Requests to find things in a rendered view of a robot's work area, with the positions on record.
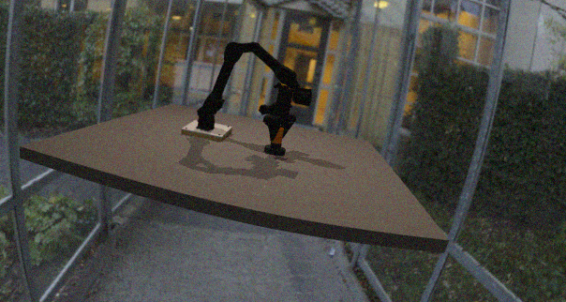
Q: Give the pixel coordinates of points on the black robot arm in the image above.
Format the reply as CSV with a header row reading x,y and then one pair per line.
x,y
232,54

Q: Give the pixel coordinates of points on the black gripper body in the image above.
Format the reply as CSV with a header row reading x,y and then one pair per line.
x,y
281,113

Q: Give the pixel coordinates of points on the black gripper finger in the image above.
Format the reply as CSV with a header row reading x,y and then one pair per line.
x,y
273,130
286,126

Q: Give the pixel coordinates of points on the orange knob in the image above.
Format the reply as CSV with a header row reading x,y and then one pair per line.
x,y
278,138

